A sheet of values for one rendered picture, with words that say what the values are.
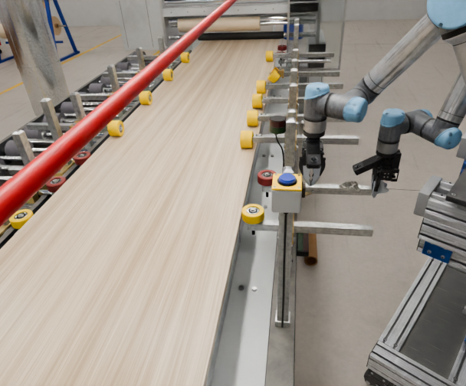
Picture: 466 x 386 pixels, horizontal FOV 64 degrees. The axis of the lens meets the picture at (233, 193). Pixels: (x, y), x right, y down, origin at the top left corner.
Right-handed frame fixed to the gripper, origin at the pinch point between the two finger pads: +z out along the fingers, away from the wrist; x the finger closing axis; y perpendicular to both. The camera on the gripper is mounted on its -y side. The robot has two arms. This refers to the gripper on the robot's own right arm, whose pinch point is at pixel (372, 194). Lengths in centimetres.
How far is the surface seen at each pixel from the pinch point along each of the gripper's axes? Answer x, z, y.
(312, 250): 47, 75, -18
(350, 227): -25.5, -3.1, -11.5
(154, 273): -58, -8, -71
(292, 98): 44, -24, -33
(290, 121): -5.5, -33.6, -33.4
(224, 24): 251, -23, -101
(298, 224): -25.7, -3.1, -29.3
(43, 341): -83, -8, -92
